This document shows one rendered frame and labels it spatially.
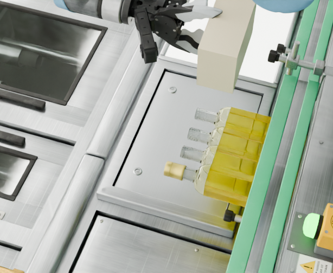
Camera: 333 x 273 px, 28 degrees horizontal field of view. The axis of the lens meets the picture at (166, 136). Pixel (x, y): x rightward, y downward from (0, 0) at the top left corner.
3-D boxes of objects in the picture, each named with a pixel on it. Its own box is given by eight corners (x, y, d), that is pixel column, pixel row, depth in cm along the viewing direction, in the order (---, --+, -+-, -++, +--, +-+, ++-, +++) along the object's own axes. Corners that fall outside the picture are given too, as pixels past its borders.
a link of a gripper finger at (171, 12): (190, -1, 129) (154, 7, 135) (187, 5, 129) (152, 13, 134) (202, 15, 132) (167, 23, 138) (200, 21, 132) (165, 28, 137)
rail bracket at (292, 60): (314, 95, 161) (263, 82, 163) (330, 45, 147) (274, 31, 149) (312, 104, 159) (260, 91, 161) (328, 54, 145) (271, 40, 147)
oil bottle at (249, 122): (304, 140, 161) (217, 117, 164) (309, 125, 157) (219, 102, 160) (300, 158, 158) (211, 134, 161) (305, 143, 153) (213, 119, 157)
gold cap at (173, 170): (187, 167, 153) (168, 162, 154) (186, 164, 149) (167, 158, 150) (182, 182, 152) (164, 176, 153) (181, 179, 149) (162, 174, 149)
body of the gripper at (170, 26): (191, -11, 136) (135, -25, 138) (178, 21, 132) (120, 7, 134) (191, 14, 143) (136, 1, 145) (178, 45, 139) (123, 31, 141)
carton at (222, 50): (258, -6, 132) (221, -15, 134) (237, 57, 125) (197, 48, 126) (252, 32, 143) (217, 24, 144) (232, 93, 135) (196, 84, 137)
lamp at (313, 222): (319, 223, 125) (303, 219, 125) (325, 210, 121) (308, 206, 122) (315, 244, 122) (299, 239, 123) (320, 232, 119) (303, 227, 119)
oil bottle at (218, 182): (289, 199, 151) (197, 173, 154) (294, 185, 146) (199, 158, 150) (285, 220, 148) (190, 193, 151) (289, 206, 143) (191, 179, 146)
